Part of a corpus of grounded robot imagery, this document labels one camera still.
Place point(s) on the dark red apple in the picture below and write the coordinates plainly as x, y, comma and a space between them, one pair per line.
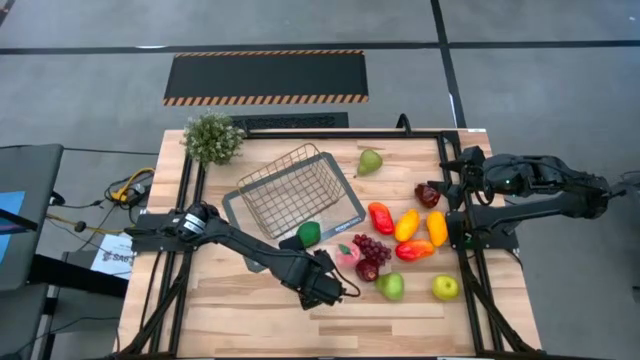
367, 271

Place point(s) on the pink peach with leaf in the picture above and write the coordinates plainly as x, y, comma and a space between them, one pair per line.
347, 256

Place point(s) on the black aluminium table frame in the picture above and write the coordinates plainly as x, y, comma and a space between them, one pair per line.
350, 134

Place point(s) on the red mango with yellow end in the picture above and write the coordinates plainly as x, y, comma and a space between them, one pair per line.
414, 250

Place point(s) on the green pear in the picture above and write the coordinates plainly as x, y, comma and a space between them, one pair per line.
371, 163
391, 286

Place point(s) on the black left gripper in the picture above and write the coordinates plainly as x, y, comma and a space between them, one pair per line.
322, 261

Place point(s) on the dark red bell pepper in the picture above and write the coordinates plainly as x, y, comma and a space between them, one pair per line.
427, 196

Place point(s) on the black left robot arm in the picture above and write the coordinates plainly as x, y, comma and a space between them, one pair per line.
240, 245

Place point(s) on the grey floor stand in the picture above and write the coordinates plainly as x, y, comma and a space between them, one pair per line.
631, 185

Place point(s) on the grey side table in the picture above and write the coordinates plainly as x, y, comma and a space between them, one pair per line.
35, 170

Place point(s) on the blue screen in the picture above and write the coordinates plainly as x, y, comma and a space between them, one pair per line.
10, 205

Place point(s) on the white printed paper sheet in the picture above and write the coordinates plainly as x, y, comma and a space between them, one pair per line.
112, 250

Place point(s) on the purple grape bunch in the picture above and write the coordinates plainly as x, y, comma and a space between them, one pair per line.
372, 248

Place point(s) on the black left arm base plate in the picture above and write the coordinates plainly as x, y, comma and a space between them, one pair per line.
145, 242

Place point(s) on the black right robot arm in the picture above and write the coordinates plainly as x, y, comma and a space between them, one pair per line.
550, 175

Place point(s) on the small black floor mat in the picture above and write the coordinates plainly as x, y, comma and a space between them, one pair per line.
300, 120

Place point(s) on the black hazard-striped floor mat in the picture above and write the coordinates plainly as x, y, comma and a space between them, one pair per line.
265, 75

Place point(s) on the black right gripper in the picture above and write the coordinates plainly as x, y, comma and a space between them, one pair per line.
472, 175

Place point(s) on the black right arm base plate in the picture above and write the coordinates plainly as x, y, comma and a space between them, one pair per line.
500, 240

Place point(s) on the black power adapter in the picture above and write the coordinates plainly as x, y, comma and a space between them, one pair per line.
139, 195

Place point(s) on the green lime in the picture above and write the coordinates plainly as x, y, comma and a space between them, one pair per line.
309, 233

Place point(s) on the small potted green plant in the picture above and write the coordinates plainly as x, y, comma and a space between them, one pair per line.
212, 139

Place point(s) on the yellow green apple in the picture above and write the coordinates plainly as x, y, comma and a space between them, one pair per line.
445, 288

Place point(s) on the yellow mango with orange blush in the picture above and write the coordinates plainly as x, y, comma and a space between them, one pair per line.
407, 226

